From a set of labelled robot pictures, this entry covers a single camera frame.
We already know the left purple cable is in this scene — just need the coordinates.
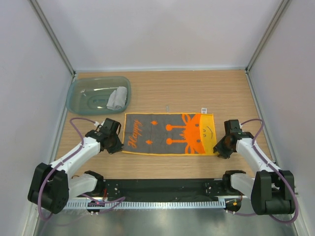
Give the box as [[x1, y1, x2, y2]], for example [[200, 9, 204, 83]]
[[36, 118, 126, 221]]

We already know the grey orange towel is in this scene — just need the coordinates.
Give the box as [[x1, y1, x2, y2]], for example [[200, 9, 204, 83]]
[[123, 113, 217, 156]]

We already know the white slotted cable duct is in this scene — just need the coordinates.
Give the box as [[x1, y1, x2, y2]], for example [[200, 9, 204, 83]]
[[64, 199, 225, 210]]

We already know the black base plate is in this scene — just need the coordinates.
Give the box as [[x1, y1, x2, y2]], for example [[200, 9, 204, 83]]
[[100, 178, 242, 197]]

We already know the teal plastic container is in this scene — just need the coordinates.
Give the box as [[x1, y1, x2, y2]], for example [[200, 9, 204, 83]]
[[66, 76, 131, 116]]

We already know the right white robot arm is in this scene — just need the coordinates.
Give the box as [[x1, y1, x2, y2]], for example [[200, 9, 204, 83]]
[[214, 119, 298, 215]]

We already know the grey panda towel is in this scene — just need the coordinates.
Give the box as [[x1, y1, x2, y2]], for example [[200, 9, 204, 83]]
[[106, 87, 127, 110]]

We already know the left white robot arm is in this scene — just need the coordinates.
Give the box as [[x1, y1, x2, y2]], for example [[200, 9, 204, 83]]
[[27, 118, 123, 214]]

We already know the aluminium rail frame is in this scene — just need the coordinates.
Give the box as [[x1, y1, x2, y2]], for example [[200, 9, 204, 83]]
[[39, 0, 315, 235]]

